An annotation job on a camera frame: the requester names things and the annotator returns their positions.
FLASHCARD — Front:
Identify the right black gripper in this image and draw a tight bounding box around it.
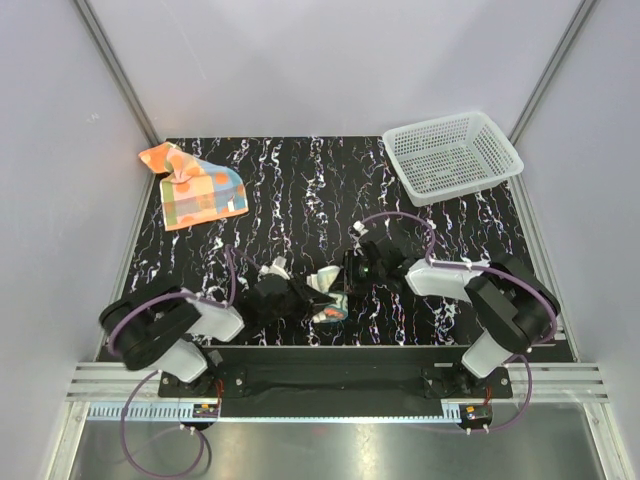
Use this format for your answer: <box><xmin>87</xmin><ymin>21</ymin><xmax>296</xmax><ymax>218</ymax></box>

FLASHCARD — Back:
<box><xmin>329</xmin><ymin>250</ymin><xmax>385</xmax><ymax>295</ymax></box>

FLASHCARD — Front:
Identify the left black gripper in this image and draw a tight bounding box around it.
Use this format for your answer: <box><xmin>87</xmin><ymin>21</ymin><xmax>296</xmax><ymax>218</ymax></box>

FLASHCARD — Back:
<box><xmin>260</xmin><ymin>274</ymin><xmax>334</xmax><ymax>325</ymax></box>

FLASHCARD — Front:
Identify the rabbit print towel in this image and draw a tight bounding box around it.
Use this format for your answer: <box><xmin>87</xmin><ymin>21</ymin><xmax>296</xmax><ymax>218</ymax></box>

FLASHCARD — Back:
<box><xmin>306</xmin><ymin>265</ymin><xmax>349</xmax><ymax>324</ymax></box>

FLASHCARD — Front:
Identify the orange dotted checkered towel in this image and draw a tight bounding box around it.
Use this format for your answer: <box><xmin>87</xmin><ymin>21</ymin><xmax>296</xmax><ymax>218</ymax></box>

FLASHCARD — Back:
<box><xmin>139</xmin><ymin>142</ymin><xmax>249</xmax><ymax>231</ymax></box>

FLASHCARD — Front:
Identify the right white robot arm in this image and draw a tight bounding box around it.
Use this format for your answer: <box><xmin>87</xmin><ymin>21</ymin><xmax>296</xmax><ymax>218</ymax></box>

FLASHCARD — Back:
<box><xmin>343</xmin><ymin>241</ymin><xmax>561</xmax><ymax>399</ymax></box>

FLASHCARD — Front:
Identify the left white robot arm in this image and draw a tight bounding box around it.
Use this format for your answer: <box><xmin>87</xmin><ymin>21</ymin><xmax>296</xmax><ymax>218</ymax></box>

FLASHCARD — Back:
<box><xmin>99</xmin><ymin>273</ymin><xmax>334</xmax><ymax>397</ymax></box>

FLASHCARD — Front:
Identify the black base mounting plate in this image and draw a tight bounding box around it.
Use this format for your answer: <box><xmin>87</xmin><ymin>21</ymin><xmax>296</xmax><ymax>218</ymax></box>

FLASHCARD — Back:
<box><xmin>159</xmin><ymin>346</ymin><xmax>513</xmax><ymax>400</ymax></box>

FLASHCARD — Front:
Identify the white plastic mesh basket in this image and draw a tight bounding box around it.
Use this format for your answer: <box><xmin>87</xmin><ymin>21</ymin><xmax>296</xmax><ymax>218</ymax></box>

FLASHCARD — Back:
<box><xmin>382</xmin><ymin>112</ymin><xmax>524</xmax><ymax>207</ymax></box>

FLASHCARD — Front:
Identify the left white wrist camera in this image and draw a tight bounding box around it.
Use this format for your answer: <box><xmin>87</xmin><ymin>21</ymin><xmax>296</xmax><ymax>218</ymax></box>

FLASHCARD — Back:
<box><xmin>259</xmin><ymin>256</ymin><xmax>291</xmax><ymax>280</ymax></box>

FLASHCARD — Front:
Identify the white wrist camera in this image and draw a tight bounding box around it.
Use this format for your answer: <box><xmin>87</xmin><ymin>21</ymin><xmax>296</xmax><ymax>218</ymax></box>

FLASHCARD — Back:
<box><xmin>350</xmin><ymin>221</ymin><xmax>369</xmax><ymax>250</ymax></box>
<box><xmin>259</xmin><ymin>256</ymin><xmax>291</xmax><ymax>280</ymax></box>

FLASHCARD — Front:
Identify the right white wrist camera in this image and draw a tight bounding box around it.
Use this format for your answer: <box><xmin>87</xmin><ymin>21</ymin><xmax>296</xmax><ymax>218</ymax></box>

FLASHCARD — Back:
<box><xmin>350</xmin><ymin>221</ymin><xmax>369</xmax><ymax>250</ymax></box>

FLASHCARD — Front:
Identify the aluminium frame rail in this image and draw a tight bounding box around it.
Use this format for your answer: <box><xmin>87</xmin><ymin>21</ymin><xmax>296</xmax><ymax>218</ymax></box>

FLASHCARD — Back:
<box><xmin>65</xmin><ymin>362</ymin><xmax>609</xmax><ymax>424</ymax></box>

